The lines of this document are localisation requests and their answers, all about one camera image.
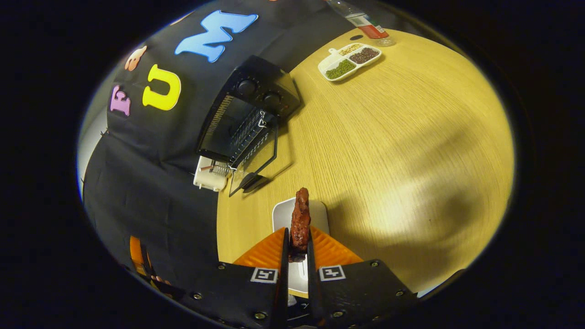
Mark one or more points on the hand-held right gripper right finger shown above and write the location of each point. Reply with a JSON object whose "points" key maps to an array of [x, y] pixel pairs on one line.
{"points": [[356, 292]]}

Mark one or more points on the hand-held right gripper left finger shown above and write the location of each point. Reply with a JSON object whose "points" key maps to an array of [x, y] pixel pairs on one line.
{"points": [[242, 292]]}

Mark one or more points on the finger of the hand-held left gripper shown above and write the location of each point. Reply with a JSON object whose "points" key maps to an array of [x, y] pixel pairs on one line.
{"points": [[134, 253]]}

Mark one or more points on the red-brown meat piece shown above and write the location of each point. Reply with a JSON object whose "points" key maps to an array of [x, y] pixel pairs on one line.
{"points": [[300, 224]]}

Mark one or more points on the black electric oven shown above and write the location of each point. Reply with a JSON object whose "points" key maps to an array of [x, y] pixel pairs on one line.
{"points": [[256, 87]]}

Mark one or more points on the white rectangular plate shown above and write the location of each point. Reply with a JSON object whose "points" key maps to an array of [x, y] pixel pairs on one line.
{"points": [[282, 214]]}

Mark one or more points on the white toaster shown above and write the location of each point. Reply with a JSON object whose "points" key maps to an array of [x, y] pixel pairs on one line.
{"points": [[208, 176]]}

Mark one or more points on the white divided bean dish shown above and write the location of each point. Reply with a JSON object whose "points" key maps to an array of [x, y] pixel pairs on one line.
{"points": [[349, 61]]}

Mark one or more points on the clear bottle with red label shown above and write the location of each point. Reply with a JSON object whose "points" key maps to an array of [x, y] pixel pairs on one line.
{"points": [[365, 23]]}

